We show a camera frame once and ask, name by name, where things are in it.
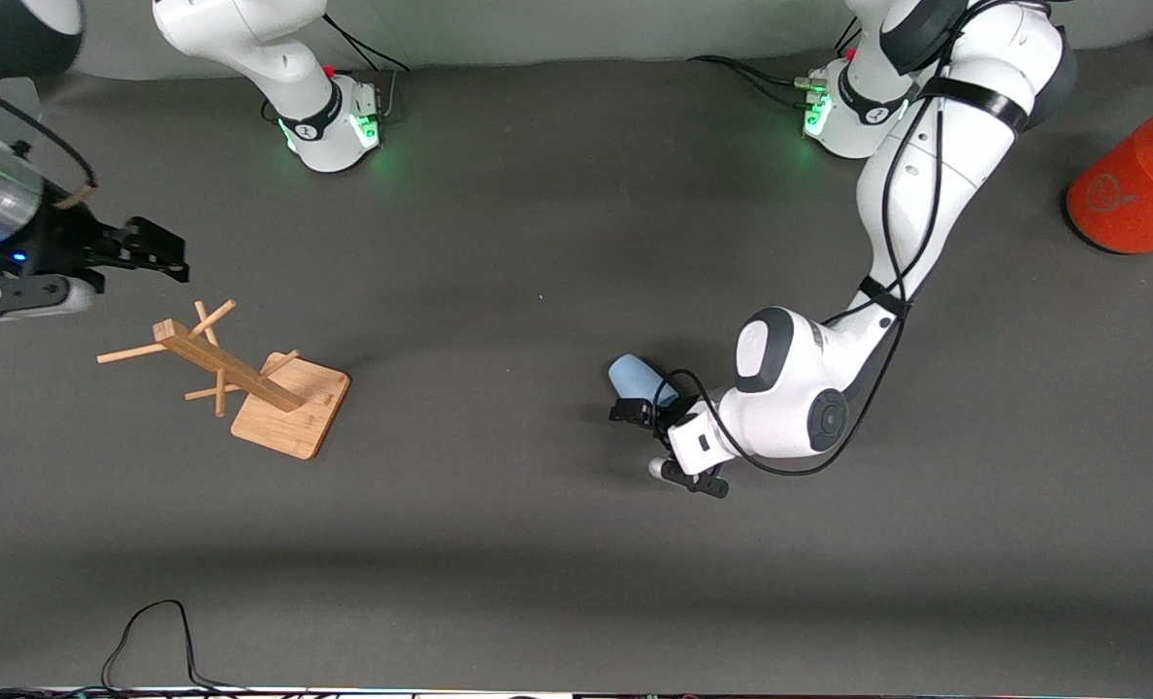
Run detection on wooden mug tree stand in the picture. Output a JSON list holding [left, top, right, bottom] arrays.
[[97, 299, 352, 461]]

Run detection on black left base cables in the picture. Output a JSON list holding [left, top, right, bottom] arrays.
[[688, 21, 861, 110]]

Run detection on black base cables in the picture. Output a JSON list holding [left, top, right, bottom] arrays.
[[688, 21, 861, 110], [324, 12, 417, 119]]

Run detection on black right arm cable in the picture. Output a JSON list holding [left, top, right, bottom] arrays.
[[0, 68, 98, 195]]

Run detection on black right base cables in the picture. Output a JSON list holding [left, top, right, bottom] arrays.
[[324, 12, 417, 119]]

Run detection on black looped cable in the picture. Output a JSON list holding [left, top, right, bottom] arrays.
[[101, 599, 247, 693]]

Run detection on orange cylindrical container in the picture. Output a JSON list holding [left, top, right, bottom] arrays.
[[1066, 95, 1153, 256]]

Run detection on light blue cup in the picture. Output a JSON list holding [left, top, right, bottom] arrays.
[[608, 354, 680, 409]]

